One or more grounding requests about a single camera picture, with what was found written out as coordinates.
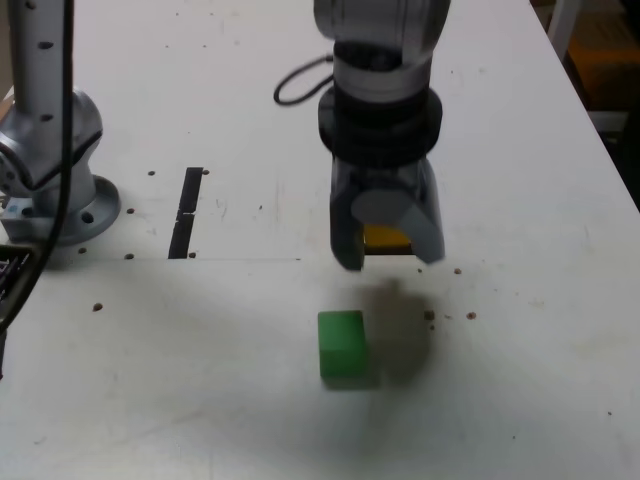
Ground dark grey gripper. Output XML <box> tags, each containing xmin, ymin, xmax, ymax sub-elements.
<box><xmin>329</xmin><ymin>158</ymin><xmax>447</xmax><ymax>273</ymax></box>

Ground black tape strip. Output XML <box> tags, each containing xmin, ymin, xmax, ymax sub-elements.
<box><xmin>168</xmin><ymin>167</ymin><xmax>205</xmax><ymax>261</ymax></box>

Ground yellow-brown box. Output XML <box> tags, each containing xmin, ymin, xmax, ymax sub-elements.
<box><xmin>569</xmin><ymin>37</ymin><xmax>640</xmax><ymax>110</ymax></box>

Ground yellow cube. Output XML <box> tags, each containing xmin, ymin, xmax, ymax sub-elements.
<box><xmin>362</xmin><ymin>223</ymin><xmax>415</xmax><ymax>252</ymax></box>

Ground green cube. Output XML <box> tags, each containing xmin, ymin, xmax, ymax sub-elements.
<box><xmin>317</xmin><ymin>309</ymin><xmax>380</xmax><ymax>391</ymax></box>

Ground thin black cable loop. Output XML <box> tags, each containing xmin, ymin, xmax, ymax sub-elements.
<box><xmin>272</xmin><ymin>53</ymin><xmax>336</xmax><ymax>108</ymax></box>

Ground white furniture frame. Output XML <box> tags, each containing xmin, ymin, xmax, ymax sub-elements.
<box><xmin>547</xmin><ymin>0</ymin><xmax>630</xmax><ymax>135</ymax></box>

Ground black tray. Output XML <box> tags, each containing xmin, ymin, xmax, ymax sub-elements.
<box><xmin>0</xmin><ymin>244</ymin><xmax>41</xmax><ymax>321</ymax></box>

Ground long black cable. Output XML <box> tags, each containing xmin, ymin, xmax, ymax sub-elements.
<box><xmin>0</xmin><ymin>0</ymin><xmax>76</xmax><ymax>331</ymax></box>

